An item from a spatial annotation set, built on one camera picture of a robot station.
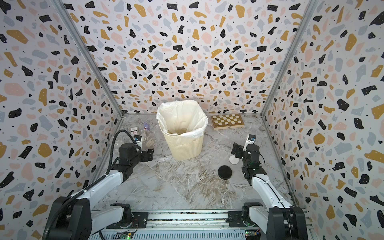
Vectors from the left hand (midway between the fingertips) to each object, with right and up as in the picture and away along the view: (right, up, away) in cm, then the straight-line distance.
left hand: (147, 148), depth 88 cm
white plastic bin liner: (+21, +18, +5) cm, 28 cm away
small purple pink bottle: (-8, +13, +19) cm, 25 cm away
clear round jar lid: (+47, -5, +12) cm, 48 cm away
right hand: (+56, +2, -2) cm, 56 cm away
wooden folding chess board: (+52, +17, +26) cm, 60 cm away
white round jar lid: (+52, -9, +7) cm, 54 cm away
